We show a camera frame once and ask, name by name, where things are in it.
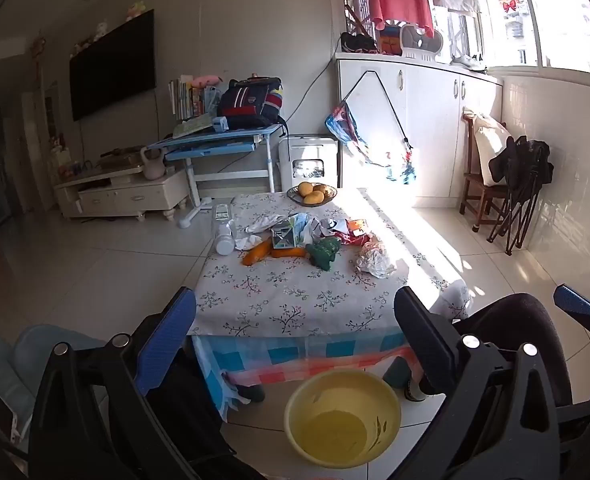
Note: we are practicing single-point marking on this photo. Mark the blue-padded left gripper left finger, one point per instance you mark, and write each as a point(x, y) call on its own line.
point(166, 338)

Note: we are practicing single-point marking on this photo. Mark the green knitted cloth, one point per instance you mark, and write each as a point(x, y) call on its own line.
point(323, 252)

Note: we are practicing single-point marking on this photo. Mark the floral tablecloth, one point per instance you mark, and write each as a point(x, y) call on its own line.
point(290, 297)

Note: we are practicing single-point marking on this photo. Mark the navy striped backpack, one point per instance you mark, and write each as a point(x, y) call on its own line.
point(252, 103)

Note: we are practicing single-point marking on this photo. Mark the wire fruit basket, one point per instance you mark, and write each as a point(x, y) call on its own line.
point(293, 195)

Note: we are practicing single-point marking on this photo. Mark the red orange snack bag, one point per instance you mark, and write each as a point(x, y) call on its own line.
point(352, 232)

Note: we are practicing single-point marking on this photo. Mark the white cushion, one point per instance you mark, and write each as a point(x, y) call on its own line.
point(490, 138)

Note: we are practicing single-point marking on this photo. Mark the blue study desk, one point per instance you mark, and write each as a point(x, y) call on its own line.
point(232, 142)

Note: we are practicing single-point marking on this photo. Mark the white plastic bag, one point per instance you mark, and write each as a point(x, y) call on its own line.
point(373, 259)

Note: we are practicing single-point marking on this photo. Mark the yellow mango front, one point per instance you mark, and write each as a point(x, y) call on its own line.
point(314, 198)

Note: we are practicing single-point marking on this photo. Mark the black wall television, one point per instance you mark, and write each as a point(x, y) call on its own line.
point(114, 68)

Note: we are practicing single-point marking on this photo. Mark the yellow plastic basin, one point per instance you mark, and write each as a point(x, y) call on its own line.
point(342, 419)

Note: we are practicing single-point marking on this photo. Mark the pink plush toy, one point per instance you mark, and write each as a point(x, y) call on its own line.
point(206, 81)

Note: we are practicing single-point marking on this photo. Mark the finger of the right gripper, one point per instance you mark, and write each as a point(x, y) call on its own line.
point(571, 302)

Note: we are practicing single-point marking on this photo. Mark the white tissue paper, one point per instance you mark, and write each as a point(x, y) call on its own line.
point(264, 223)

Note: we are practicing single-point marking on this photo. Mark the wooden chair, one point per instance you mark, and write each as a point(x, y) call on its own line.
point(482, 201)

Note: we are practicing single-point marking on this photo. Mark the pink kettlebell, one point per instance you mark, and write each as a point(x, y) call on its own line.
point(153, 160)

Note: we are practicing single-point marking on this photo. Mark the orange peel large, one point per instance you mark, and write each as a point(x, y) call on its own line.
point(258, 253)

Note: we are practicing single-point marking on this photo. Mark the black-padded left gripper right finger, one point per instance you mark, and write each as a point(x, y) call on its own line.
point(432, 338)

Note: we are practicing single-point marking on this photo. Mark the white tv cabinet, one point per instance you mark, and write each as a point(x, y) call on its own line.
point(123, 193)

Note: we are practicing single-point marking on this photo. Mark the white air purifier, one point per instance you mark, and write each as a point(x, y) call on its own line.
point(307, 158)

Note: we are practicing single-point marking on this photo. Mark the row of books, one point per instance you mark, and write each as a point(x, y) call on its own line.
point(188, 102)

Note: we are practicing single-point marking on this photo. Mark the colourful kite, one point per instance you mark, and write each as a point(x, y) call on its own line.
point(347, 127)

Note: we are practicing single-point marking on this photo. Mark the white balcony cabinet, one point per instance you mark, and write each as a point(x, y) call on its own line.
point(389, 95)

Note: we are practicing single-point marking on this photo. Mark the white plastic bottle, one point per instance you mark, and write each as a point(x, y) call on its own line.
point(224, 241)

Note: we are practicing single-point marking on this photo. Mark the yellow mango left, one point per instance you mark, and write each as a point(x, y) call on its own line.
point(305, 188)

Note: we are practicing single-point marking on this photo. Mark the yellow mango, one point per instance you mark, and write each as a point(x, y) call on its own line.
point(305, 188)
point(314, 198)

